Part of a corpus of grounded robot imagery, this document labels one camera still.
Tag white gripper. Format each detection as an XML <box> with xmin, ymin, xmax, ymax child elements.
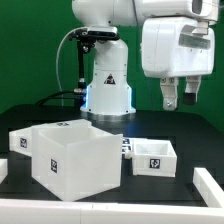
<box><xmin>141</xmin><ymin>17</ymin><xmax>215</xmax><ymax>110</ymax></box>

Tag white left rail piece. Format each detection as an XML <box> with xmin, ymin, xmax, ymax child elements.
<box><xmin>0</xmin><ymin>159</ymin><xmax>8</xmax><ymax>184</ymax></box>

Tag white right rail piece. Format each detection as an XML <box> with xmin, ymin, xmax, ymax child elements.
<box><xmin>193</xmin><ymin>167</ymin><xmax>224</xmax><ymax>209</ymax></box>

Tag white marker sheet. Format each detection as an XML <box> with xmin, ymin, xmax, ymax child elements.
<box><xmin>122</xmin><ymin>137</ymin><xmax>144</xmax><ymax>154</ymax></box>

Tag white front rail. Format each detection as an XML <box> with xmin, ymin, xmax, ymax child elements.
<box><xmin>0</xmin><ymin>199</ymin><xmax>224</xmax><ymax>224</ymax></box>

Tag small white drawer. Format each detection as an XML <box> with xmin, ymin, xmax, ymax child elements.
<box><xmin>9</xmin><ymin>128</ymin><xmax>32</xmax><ymax>157</ymax></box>
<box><xmin>122</xmin><ymin>138</ymin><xmax>177</xmax><ymax>177</ymax></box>

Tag large white drawer housing box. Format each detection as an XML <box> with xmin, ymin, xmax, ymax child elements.
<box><xmin>31</xmin><ymin>120</ymin><xmax>123</xmax><ymax>201</ymax></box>

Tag white rail piece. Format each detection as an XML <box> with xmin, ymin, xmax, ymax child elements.
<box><xmin>193</xmin><ymin>167</ymin><xmax>224</xmax><ymax>209</ymax></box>
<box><xmin>0</xmin><ymin>159</ymin><xmax>8</xmax><ymax>184</ymax></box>

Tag black cables on table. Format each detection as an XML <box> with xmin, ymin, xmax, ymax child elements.
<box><xmin>35</xmin><ymin>89</ymin><xmax>84</xmax><ymax>107</ymax></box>

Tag black camera on stand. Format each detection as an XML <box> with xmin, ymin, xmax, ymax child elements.
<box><xmin>68</xmin><ymin>26</ymin><xmax>120</xmax><ymax>95</ymax></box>

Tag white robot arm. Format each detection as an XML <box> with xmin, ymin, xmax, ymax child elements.
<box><xmin>72</xmin><ymin>0</ymin><xmax>220</xmax><ymax>117</ymax></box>

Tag grey cable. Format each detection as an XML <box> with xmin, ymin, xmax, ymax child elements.
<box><xmin>55</xmin><ymin>27</ymin><xmax>83</xmax><ymax>108</ymax></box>

